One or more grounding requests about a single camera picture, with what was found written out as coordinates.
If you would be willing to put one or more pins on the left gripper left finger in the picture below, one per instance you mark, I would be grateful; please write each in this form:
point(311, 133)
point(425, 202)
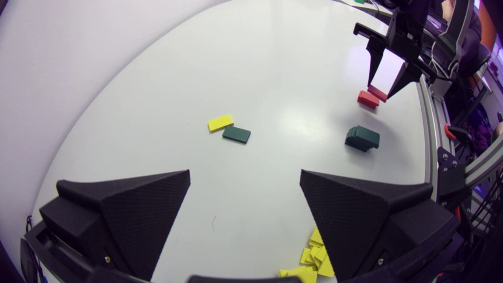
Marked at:
point(129, 220)

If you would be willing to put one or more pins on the green wooden block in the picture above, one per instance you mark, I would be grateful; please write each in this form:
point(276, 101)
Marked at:
point(236, 134)

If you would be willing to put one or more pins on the person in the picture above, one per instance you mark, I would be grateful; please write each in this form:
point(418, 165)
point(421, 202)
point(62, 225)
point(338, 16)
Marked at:
point(473, 43)

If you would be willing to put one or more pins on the yellow wooden block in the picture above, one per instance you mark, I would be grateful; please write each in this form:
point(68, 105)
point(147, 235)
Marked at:
point(220, 122)

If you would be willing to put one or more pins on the pile of green wooden blocks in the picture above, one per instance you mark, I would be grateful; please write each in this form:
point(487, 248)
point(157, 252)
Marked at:
point(364, 137)

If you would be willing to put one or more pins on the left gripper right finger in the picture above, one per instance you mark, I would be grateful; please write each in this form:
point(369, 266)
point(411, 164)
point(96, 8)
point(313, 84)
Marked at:
point(361, 224)

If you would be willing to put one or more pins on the pile of yellow wooden blocks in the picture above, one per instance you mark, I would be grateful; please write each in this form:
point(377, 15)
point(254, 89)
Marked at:
point(316, 259)

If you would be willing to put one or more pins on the red wooden block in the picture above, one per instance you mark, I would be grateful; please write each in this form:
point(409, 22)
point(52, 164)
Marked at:
point(378, 93)

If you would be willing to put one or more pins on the pile of red wooden blocks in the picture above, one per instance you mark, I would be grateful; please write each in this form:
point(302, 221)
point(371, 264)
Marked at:
point(367, 100)

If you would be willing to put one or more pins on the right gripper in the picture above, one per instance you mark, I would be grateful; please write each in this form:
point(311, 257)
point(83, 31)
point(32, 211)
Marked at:
point(404, 41)

